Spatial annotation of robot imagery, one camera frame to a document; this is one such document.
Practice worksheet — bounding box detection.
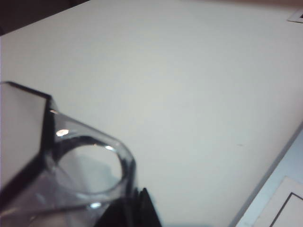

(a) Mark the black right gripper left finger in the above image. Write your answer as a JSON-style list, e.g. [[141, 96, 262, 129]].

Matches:
[[98, 196, 139, 227]]

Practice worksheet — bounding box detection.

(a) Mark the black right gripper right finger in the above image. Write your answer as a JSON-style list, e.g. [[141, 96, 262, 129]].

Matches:
[[134, 187, 164, 227]]

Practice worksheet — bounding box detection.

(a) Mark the clear faceted glass cup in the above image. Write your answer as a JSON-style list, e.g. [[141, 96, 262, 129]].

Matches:
[[0, 81, 137, 227]]

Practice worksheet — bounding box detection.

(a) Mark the silver closed laptop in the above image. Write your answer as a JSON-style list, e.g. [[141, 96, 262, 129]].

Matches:
[[228, 122, 303, 227]]

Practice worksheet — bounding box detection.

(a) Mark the white red-lettered sticker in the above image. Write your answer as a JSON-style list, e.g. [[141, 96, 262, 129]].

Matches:
[[250, 176, 303, 227]]

